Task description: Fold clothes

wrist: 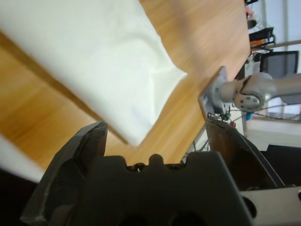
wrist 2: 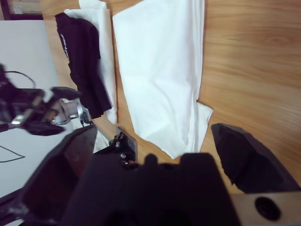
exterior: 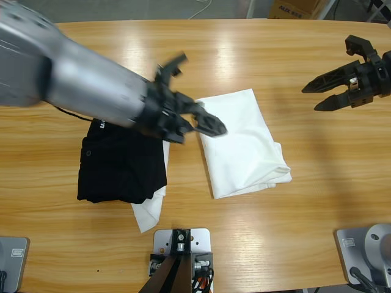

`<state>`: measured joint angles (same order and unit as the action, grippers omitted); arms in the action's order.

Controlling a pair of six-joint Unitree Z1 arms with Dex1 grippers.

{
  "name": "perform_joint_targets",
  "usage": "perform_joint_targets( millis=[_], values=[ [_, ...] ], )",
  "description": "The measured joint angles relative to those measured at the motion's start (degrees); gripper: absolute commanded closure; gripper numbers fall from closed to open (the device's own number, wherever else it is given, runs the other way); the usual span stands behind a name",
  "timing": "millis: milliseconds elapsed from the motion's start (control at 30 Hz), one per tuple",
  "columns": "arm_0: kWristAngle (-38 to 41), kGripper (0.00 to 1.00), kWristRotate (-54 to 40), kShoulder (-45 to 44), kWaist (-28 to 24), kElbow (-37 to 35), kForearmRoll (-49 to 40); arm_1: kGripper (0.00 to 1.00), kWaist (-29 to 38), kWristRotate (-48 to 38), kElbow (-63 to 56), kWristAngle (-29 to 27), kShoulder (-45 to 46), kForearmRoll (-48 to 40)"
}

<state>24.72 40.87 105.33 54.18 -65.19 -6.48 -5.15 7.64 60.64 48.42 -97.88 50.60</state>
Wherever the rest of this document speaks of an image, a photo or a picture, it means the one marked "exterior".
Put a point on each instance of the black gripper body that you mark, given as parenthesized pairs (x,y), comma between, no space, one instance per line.
(165,116)
(369,79)

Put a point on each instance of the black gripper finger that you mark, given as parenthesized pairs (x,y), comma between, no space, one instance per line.
(210,131)
(333,103)
(330,81)
(210,120)

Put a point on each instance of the white t-shirt with black logo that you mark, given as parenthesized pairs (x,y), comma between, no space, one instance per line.
(238,146)

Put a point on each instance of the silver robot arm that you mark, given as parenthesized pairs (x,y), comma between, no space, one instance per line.
(76,76)

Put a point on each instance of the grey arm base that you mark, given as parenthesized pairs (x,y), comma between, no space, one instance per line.
(348,253)
(15,265)

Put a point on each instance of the black metal stand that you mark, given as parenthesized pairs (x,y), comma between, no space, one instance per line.
(378,9)

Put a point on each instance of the cardboard box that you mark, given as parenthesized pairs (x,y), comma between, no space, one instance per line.
(290,9)

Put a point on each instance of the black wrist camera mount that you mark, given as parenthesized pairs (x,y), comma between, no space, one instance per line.
(362,45)
(171,68)

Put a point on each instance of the white metal post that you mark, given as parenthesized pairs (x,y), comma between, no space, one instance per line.
(252,9)
(328,10)

